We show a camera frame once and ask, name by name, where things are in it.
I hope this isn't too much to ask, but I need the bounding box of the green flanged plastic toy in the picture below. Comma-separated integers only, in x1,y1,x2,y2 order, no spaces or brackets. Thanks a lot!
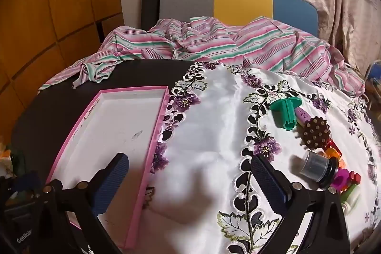
269,97,302,131

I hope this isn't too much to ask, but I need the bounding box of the orange cube block toy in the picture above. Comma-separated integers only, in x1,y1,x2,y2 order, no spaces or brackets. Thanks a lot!
324,147,346,169

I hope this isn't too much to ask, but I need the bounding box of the grey yellow blue sofa back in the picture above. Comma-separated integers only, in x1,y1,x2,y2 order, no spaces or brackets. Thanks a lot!
159,0,318,37

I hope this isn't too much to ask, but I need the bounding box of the white green plastic container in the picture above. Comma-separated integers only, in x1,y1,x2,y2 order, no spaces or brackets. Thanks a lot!
340,184,360,215

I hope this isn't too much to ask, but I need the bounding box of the brown scalp massage brush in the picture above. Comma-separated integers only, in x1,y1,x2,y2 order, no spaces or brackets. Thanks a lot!
301,117,331,150

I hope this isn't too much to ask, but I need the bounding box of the pink green striped cloth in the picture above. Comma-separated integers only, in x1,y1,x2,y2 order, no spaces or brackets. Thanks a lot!
41,17,365,95

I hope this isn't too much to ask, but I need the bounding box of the clear capped black jar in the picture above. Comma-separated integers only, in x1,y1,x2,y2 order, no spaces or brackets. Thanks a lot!
300,151,338,189

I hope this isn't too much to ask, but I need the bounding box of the white embroidered floral tablecloth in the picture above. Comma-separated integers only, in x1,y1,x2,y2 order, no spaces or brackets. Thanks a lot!
135,62,380,253

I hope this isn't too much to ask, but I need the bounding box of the red glossy bottle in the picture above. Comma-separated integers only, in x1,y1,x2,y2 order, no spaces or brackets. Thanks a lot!
323,138,335,149

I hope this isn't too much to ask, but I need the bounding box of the pink shallow tray box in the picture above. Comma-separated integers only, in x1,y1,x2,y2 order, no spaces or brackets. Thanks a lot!
47,86,169,249

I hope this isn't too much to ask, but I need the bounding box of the magenta plastic funnel cup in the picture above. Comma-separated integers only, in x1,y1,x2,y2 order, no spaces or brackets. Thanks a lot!
331,168,349,191

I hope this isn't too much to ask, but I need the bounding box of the wooden panel cabinet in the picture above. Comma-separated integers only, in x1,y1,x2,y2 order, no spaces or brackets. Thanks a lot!
1,0,123,142

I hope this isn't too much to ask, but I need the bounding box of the blue object on clutter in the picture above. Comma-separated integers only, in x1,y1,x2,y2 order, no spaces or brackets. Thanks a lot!
367,59,381,83

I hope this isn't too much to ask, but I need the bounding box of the red puzzle piece block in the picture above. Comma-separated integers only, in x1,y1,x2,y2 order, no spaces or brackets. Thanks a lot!
347,171,362,186

